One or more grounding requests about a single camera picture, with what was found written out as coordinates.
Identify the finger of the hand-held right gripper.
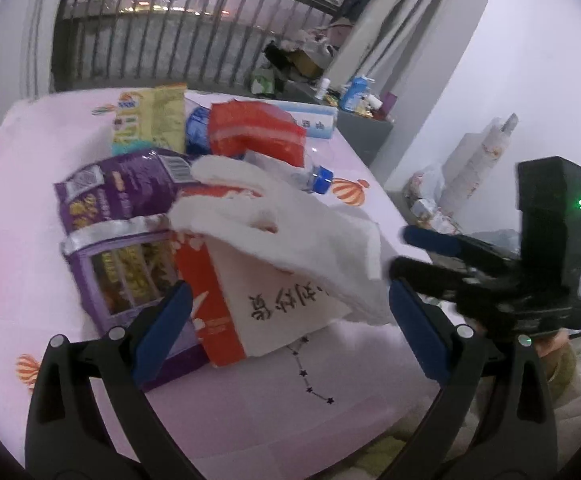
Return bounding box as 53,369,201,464
388,256,473,307
403,225,522,274

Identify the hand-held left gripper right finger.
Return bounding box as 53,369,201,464
378,277,559,480

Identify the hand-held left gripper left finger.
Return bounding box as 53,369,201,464
24,280,206,480

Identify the orange white paper carton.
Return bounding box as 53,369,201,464
173,185,351,368

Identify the clear bottle with blue cap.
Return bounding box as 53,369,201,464
185,105,335,196

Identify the white tissue paper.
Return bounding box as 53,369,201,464
168,155,396,326

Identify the purple snack bag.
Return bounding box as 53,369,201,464
54,149,211,393

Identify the white blue tube box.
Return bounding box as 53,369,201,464
265,100,339,141

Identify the red snack bag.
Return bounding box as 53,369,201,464
208,100,307,168

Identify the yellow green snack bag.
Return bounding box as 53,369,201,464
110,84,188,156

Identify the white plastic bag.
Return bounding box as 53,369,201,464
405,165,446,206

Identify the rolled printed paper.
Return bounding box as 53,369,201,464
443,115,519,226

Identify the grey cabinet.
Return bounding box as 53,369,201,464
290,82,396,166

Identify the green white fluffy garment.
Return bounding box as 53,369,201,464
355,430,421,480

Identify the blue detergent bottle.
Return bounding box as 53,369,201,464
341,76,376,111

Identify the pale curtain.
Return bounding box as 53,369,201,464
321,0,471,91
0,0,71,126

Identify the cardboard box of clutter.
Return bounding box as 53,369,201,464
265,35,336,81

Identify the metal balcony railing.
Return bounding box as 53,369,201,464
50,0,341,93

